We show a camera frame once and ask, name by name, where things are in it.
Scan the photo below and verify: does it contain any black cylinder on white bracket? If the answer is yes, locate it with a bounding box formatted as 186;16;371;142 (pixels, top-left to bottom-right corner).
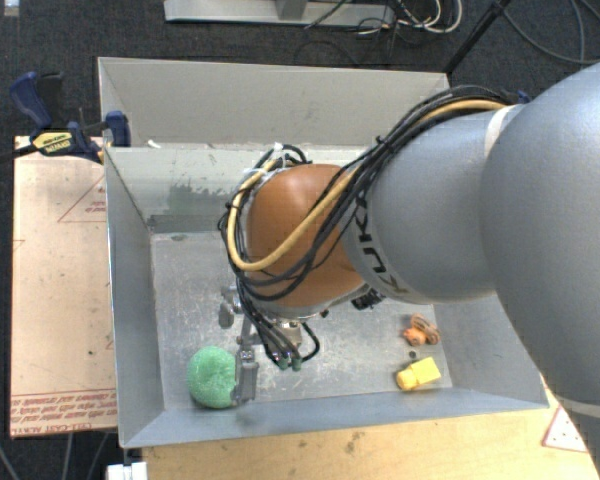
350;289;387;313

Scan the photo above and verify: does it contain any green ball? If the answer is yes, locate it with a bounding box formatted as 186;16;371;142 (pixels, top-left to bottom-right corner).
186;345;238;411

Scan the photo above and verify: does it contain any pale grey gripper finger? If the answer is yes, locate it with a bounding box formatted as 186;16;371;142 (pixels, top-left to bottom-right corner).
218;286;239;331
231;349;260;405

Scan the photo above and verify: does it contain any small orange toy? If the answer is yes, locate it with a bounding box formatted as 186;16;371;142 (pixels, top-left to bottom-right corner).
401;312;442;347

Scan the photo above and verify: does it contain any grey metal bin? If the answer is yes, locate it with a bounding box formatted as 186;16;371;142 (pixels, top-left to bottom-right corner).
97;56;551;450

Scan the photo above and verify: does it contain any yellow toy block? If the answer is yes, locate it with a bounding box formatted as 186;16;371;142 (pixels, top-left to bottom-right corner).
395;356;443;393

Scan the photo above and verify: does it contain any brown cardboard board, red print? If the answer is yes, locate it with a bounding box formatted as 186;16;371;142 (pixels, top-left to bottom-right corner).
9;135;120;439

